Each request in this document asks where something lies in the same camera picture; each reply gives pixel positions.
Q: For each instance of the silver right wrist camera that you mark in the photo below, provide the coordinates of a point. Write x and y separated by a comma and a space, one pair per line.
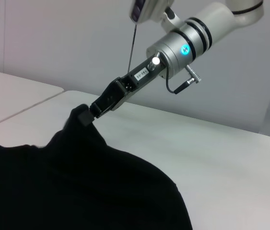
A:
144, 9

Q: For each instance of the black shirt with white print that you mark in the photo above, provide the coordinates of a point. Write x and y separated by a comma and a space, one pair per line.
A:
77, 179

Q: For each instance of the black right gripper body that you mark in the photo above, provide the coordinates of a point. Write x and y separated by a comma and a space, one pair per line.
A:
139, 76

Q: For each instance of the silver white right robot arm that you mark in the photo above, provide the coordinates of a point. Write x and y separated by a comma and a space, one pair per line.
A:
197, 38

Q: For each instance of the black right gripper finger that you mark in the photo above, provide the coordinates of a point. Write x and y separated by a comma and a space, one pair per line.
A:
86, 118

